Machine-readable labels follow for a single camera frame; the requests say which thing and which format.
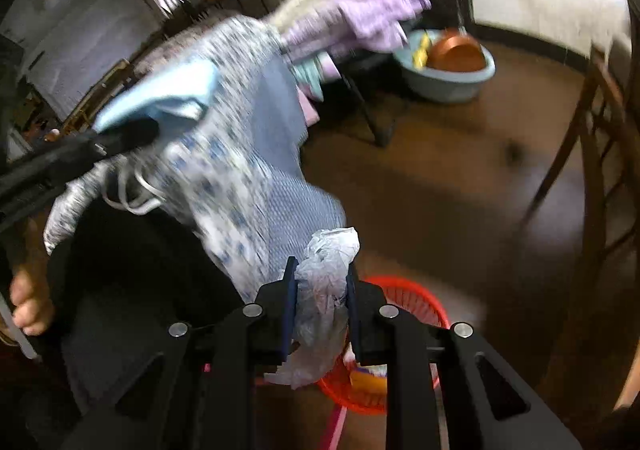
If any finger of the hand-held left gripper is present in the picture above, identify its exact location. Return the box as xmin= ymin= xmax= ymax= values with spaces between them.
xmin=59 ymin=118 xmax=162 ymax=167

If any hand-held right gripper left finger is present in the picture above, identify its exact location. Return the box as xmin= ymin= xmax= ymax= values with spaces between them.
xmin=60 ymin=256 xmax=298 ymax=450

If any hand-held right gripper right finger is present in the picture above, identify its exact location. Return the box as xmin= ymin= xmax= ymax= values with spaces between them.
xmin=346 ymin=261 xmax=585 ymax=450

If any blue face mask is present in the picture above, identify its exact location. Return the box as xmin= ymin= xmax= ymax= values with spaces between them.
xmin=94 ymin=55 xmax=221 ymax=217

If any white plastic bag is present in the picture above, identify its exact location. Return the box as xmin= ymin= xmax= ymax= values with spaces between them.
xmin=265 ymin=227 xmax=362 ymax=391

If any red plastic basket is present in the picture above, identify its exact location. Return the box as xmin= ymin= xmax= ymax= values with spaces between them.
xmin=312 ymin=275 xmax=451 ymax=416

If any person's left hand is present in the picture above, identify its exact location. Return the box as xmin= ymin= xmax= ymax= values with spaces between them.
xmin=9 ymin=217 xmax=57 ymax=337

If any pink plastic stick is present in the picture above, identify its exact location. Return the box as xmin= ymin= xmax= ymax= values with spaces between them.
xmin=320 ymin=405 xmax=351 ymax=450

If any blue plastic basin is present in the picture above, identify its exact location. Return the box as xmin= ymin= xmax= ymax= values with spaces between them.
xmin=392 ymin=28 xmax=497 ymax=105

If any yellow plastic item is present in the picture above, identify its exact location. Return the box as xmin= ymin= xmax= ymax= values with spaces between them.
xmin=411 ymin=33 xmax=432 ymax=70

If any brown wooden chair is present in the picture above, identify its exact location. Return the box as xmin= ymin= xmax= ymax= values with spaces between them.
xmin=520 ymin=45 xmax=640 ymax=406

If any white wall sheet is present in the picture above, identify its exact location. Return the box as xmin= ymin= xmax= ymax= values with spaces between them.
xmin=15 ymin=0 xmax=166 ymax=116

